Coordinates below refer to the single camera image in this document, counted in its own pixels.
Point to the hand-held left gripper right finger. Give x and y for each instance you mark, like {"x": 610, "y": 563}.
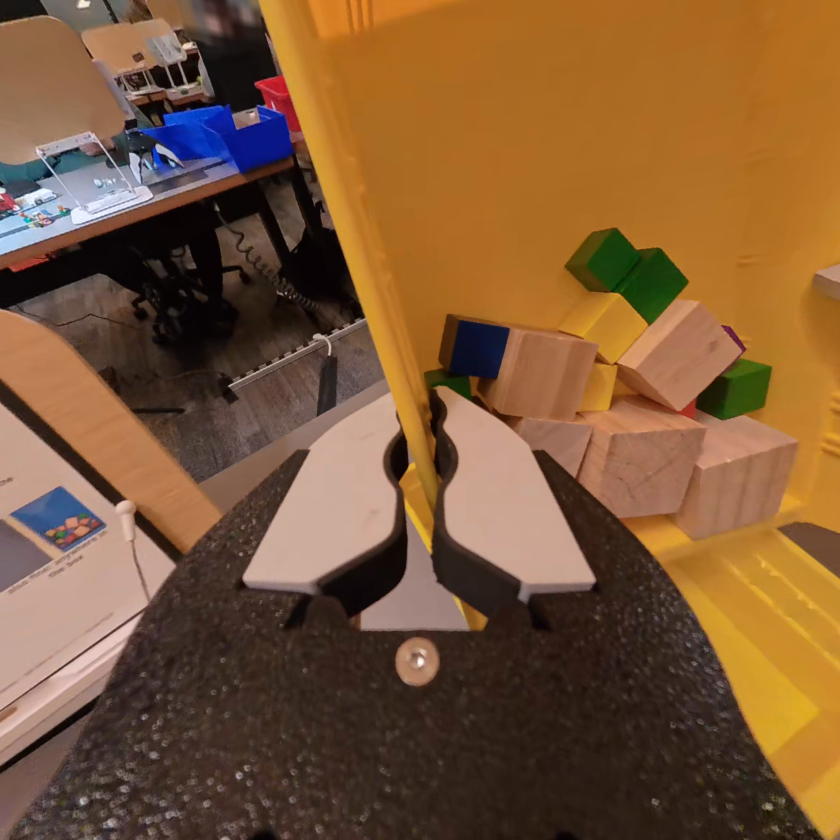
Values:
{"x": 505, "y": 512}

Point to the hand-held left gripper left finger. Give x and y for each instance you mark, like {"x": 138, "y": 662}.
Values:
{"x": 328, "y": 499}

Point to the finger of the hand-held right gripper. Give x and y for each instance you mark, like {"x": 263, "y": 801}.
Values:
{"x": 831, "y": 281}

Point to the pile of wooden cubes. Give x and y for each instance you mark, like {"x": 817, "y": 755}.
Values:
{"x": 643, "y": 459}

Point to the yellow plastic box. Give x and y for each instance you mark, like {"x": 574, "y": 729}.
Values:
{"x": 525, "y": 164}

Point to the black office chair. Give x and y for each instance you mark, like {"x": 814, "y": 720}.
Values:
{"x": 164, "y": 295}

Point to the white instruction sheet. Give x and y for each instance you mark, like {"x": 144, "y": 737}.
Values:
{"x": 39, "y": 590}

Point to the grey office desk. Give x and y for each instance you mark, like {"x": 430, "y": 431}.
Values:
{"x": 164, "y": 197}

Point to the black and white gripper device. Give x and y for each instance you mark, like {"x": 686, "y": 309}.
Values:
{"x": 148, "y": 154}

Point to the clear acrylic stand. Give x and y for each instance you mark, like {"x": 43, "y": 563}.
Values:
{"x": 98, "y": 174}

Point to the red plastic bin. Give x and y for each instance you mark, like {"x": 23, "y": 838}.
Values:
{"x": 279, "y": 98}

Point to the heap of colourful toy bricks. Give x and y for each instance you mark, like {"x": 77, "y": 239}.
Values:
{"x": 36, "y": 215}

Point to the rounded wooden desk divider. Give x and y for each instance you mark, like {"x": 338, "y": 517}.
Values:
{"x": 121, "y": 46}
{"x": 52, "y": 85}

